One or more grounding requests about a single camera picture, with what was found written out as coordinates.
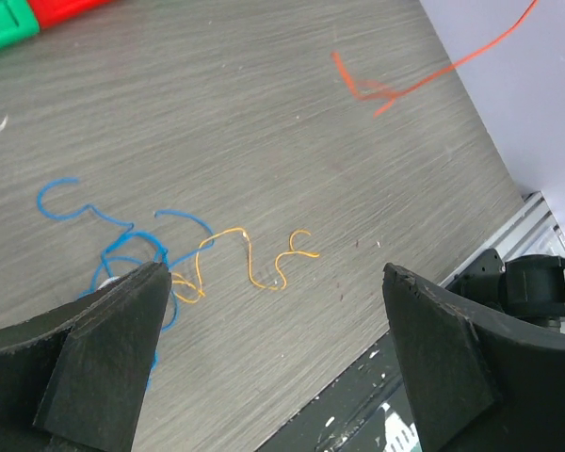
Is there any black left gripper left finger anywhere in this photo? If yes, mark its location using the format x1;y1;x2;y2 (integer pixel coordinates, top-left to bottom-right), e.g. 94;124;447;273
0;263;171;451

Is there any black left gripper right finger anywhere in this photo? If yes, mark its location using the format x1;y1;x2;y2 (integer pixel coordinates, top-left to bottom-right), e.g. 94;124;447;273
382;263;565;451

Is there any yellow cable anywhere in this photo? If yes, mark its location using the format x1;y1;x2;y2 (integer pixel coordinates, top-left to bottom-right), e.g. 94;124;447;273
170;227;320;304

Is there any blue cable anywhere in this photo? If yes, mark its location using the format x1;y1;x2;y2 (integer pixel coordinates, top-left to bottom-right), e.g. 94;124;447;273
36;176;215;387

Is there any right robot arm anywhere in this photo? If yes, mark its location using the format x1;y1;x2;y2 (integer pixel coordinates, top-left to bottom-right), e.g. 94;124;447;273
446;249;565;331

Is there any left green bin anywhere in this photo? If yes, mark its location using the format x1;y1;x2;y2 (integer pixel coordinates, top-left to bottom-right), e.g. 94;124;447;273
0;0;40;49

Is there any red bin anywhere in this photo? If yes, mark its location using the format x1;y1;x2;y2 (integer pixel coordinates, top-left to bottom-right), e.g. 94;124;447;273
27;0;111;29

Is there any white cable duct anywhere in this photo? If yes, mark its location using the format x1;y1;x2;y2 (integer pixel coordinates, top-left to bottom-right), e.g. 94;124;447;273
384;411;422;452

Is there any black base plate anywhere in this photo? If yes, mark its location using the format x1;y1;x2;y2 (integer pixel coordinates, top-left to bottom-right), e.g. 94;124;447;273
258;332;414;452

